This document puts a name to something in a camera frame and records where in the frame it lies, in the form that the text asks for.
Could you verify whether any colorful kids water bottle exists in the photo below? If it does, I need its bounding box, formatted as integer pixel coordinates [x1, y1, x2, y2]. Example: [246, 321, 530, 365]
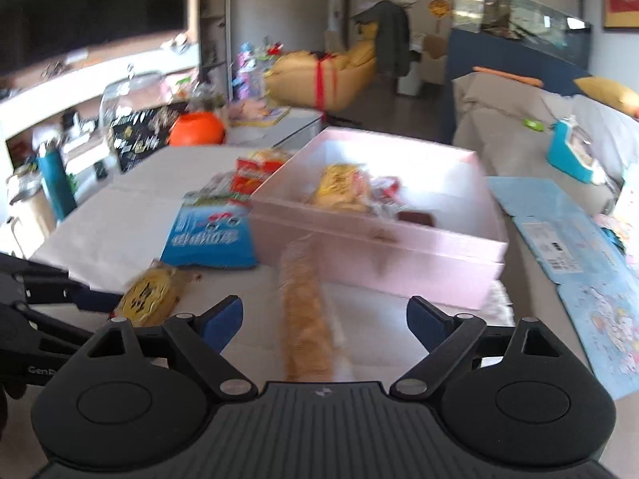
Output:
[237, 42, 265, 101]

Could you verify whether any pastel cartoon toy package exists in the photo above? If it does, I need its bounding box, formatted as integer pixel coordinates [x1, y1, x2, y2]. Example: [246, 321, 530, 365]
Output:
[596, 160, 639, 255]

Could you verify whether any beige dining chair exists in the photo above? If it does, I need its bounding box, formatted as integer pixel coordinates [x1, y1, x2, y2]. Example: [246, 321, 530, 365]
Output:
[422, 34, 450, 85]

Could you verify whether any round yellow cookie packet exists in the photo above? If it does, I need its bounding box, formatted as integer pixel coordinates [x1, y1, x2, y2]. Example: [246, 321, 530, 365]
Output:
[116, 265, 200, 327]

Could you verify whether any black plum packet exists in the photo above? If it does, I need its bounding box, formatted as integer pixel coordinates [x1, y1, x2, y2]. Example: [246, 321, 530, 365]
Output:
[109, 104, 189, 174]

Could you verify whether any blue cabinet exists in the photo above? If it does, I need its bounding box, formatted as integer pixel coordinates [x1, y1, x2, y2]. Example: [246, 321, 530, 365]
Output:
[442, 27, 592, 145]

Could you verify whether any black television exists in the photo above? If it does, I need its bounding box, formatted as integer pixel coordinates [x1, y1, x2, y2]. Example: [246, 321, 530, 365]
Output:
[0, 0, 191, 78]

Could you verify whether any picture book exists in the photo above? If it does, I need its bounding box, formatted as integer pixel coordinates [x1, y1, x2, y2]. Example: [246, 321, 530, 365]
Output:
[234, 106, 293, 128]

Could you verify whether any white television console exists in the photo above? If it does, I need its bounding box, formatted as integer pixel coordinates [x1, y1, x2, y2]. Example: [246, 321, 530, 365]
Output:
[0, 50, 200, 240]

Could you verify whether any yellow lounge chair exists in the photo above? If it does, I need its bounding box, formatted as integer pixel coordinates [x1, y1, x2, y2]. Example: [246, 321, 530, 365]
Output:
[264, 24, 379, 111]

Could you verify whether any wooden wall shelf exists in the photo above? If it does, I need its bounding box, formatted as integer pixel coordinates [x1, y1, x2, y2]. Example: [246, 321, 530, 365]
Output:
[197, 0, 233, 91]

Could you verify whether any blue snack packet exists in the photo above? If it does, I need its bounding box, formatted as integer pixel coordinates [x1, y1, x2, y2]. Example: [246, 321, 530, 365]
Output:
[160, 204, 259, 269]

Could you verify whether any dark hanging coat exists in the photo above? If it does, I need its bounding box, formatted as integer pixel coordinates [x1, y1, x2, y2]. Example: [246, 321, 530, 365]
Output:
[352, 0, 411, 78]

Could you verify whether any grey covered sofa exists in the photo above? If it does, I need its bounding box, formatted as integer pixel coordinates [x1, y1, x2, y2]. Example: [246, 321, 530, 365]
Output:
[452, 72, 639, 400]

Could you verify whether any teal toy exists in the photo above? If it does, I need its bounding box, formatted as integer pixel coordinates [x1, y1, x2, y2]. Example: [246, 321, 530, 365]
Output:
[546, 116, 607, 184]

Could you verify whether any light blue labelled cardboard sheet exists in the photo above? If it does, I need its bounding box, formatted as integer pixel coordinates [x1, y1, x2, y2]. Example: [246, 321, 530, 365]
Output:
[486, 176, 625, 281]

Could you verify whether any white coffee table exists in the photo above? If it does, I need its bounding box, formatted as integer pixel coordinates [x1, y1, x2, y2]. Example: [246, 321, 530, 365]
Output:
[224, 107, 325, 148]

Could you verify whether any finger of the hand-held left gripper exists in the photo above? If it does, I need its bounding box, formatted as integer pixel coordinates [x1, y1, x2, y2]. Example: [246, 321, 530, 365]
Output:
[0, 303, 98, 355]
[0, 252, 119, 313]

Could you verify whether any clear cracker packet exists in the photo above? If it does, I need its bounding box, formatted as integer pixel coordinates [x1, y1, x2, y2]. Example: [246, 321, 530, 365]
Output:
[278, 237, 353, 382]

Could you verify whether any glass fish tank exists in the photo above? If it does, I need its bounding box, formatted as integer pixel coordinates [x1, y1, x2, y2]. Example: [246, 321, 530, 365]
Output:
[452, 0, 592, 68]

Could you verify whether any pink cardboard box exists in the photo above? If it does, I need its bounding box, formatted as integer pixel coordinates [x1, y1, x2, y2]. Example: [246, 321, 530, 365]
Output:
[248, 127, 509, 310]

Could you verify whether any blue cartoon printed sheet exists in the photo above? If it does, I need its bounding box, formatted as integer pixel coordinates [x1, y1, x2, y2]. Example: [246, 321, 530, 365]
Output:
[553, 247, 639, 401]

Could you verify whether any yellow pillow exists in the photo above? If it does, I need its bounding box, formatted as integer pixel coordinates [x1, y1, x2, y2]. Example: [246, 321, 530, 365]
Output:
[573, 76, 639, 115]

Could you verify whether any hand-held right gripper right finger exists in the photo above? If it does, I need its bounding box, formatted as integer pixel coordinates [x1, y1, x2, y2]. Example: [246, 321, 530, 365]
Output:
[389, 295, 560, 402]

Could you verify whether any clear bread packet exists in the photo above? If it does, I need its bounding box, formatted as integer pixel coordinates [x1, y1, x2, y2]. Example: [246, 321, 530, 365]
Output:
[310, 164, 374, 212]

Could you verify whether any red yellow puff ball packet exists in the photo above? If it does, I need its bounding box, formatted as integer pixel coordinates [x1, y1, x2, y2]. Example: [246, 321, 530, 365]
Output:
[236, 147, 295, 194]

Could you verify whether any teal bottle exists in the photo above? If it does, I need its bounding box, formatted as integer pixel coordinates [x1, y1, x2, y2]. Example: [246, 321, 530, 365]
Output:
[37, 141, 78, 221]

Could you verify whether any white side cabinet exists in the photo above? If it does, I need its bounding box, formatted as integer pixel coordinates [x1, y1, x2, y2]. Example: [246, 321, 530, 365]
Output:
[397, 65, 425, 97]

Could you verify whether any orange pumpkin container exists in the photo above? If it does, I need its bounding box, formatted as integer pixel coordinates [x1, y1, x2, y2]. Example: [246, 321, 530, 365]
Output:
[169, 111, 226, 147]

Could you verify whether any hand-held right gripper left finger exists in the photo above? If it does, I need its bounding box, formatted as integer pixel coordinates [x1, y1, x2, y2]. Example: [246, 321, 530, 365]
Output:
[89, 295, 244, 402]

